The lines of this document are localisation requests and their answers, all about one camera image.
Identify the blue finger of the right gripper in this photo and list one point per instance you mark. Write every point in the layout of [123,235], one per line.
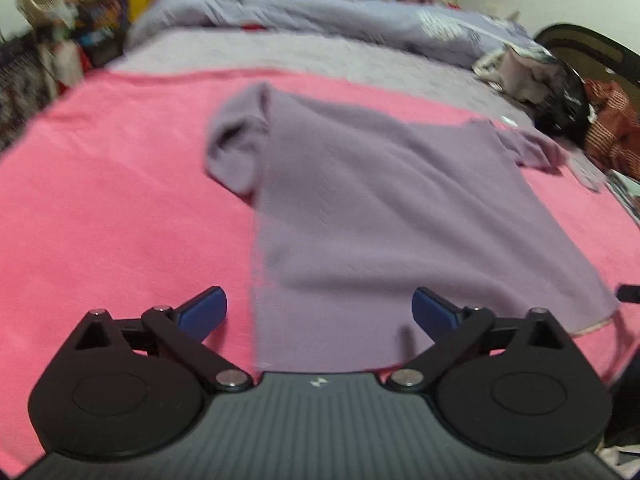
[628,293]

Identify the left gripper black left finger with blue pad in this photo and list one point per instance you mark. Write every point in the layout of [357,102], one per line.
[179,335]

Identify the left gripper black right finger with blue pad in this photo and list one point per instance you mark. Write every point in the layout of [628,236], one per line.
[456,334]

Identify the purple fleece garment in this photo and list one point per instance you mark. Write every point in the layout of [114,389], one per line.
[355,210]

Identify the pink towel blanket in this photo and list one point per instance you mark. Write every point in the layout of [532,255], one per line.
[105,204]

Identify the red striped cloth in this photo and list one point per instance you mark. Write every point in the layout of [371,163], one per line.
[612,141]

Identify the beige black clothing pile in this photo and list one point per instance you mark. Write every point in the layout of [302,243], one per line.
[552,93]

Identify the lavender patterned bed sheet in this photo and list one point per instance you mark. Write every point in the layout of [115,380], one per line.
[181,50]

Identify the patterned dark cloth cover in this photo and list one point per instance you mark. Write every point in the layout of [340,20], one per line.
[26,86]

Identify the blue-grey floral duvet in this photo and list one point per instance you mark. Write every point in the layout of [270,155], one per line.
[446,35]

